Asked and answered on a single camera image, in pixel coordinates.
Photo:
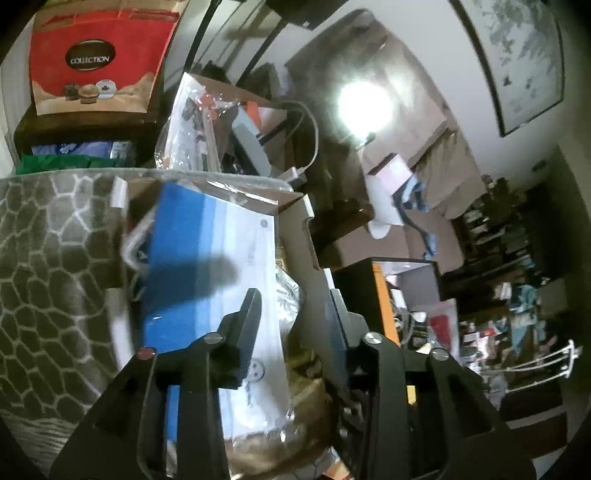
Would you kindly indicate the black cabinet with orange edge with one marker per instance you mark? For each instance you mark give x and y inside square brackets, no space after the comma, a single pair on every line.
[355,286]

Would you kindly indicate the clear plastic bag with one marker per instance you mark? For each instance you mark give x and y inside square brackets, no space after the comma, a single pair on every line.
[184,134]

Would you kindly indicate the blue white packet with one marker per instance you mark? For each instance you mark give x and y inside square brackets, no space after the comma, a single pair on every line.
[194,258]

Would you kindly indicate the framed wall picture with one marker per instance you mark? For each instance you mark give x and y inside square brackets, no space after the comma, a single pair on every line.
[517,60]

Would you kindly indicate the sofa with tan cover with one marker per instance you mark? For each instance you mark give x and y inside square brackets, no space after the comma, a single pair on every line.
[434,152]

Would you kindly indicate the cluttered dark shelf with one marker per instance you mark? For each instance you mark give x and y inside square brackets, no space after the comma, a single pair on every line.
[503,244]

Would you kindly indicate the long grey device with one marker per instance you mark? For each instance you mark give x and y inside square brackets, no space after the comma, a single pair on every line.
[254,147]

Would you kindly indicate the red paper gift bag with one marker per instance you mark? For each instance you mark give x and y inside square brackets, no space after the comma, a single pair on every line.
[115,37]

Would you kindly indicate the white box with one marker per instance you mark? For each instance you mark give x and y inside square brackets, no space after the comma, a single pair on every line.
[385,194]

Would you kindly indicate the cluttered cardboard box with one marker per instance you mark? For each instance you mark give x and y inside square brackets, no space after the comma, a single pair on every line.
[272,110]

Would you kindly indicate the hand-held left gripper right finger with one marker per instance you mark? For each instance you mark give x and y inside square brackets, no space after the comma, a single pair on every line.
[341,330]

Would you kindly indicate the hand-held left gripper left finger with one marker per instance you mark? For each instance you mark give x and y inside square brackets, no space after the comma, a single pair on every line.
[247,332]

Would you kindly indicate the blue cloth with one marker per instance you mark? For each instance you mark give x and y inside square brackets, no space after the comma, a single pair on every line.
[415,207]

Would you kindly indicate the green and blue bag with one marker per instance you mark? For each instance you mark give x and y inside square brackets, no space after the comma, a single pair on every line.
[78,148]

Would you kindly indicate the black metal stand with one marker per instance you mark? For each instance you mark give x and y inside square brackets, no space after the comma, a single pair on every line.
[210,27]

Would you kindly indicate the white charger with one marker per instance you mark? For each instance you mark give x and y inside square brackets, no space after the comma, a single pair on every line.
[294,173]

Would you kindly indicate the red white pouch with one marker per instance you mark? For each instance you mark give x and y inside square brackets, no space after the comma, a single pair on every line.
[443,330]

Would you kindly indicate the dark wooden shelf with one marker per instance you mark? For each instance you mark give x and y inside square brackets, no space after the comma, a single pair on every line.
[92,125]

